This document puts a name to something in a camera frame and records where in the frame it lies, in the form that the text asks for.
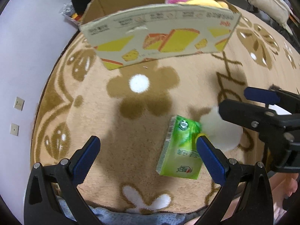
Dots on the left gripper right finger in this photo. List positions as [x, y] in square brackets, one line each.
[255, 206]

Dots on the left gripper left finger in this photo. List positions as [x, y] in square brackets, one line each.
[41, 205]

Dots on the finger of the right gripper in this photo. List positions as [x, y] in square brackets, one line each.
[253, 117]
[265, 96]

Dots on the green tissue pack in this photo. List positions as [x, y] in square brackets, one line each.
[179, 156]

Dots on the yellow round plush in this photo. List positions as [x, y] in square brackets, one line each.
[209, 3]

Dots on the white fluffy chick plush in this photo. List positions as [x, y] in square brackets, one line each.
[222, 134]

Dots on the person right hand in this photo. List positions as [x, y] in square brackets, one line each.
[283, 185]

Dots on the brown flower pattern carpet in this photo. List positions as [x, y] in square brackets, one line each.
[129, 109]

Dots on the open cardboard box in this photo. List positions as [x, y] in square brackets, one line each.
[127, 32]

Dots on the plastic bag of toys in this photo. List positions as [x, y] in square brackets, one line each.
[68, 12]

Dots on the wall socket plate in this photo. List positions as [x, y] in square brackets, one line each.
[14, 129]

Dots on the wall power outlet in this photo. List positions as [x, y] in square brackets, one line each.
[19, 103]

